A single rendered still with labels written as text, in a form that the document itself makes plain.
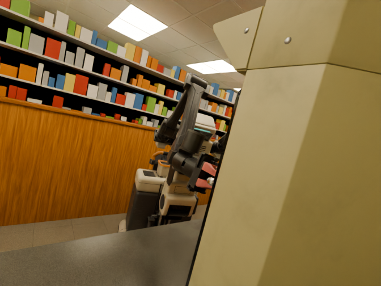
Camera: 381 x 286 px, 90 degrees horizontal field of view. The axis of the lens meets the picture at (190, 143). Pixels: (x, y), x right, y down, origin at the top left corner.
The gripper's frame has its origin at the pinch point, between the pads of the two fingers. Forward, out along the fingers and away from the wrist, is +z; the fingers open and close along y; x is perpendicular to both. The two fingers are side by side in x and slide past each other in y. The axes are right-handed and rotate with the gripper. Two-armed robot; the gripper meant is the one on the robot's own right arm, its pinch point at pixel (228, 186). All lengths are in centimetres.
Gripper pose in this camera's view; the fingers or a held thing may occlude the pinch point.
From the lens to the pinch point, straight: 45.0
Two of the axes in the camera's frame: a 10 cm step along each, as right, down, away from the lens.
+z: 6.0, 2.4, -7.6
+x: 6.9, 3.1, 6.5
